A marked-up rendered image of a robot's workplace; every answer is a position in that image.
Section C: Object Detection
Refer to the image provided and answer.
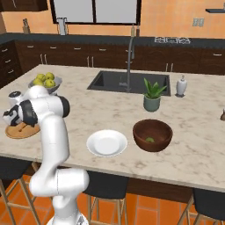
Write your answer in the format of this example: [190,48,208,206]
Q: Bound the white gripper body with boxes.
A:
[2,106,22,127]

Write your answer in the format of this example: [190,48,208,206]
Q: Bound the grey fruit bowl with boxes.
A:
[27,76,63,95]

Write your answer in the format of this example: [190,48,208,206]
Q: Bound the brown wooden bowl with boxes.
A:
[132,119,174,153]

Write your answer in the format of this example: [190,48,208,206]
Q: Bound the round wooden plate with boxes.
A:
[4,120,41,140]

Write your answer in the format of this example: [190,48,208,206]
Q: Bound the black stool wooden legs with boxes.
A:
[177,187,225,225]
[83,170,130,225]
[0,156,42,225]

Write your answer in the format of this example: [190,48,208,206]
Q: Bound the wooden knife block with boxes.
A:
[22,18,31,35]

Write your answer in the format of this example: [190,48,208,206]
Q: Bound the white plate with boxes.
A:
[86,129,128,158]

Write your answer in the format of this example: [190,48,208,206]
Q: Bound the white jug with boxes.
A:
[56,17,69,36]

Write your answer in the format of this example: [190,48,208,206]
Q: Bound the dark sink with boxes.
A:
[86,69,172,98]

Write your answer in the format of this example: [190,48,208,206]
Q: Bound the dark brown cupboard run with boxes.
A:
[0,39,225,90]

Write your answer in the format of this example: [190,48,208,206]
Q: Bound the grey tap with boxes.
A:
[125,36,136,93]

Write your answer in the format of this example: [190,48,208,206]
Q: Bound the black framed window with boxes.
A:
[49,0,142,26]

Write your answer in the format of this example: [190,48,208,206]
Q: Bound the potted green plant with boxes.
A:
[142,77,168,113]

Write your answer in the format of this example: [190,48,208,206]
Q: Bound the white soap dispenser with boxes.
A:
[175,75,188,98]

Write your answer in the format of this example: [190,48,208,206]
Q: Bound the dark brown wall cupboard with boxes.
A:
[0,0,49,13]

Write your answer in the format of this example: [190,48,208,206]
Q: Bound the white wire dish rack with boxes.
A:
[154,36,192,45]

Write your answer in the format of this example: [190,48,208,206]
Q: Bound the grey wall socket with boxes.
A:
[192,18,206,28]

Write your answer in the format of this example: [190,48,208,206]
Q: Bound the dark wall shelf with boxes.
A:
[205,7,225,14]

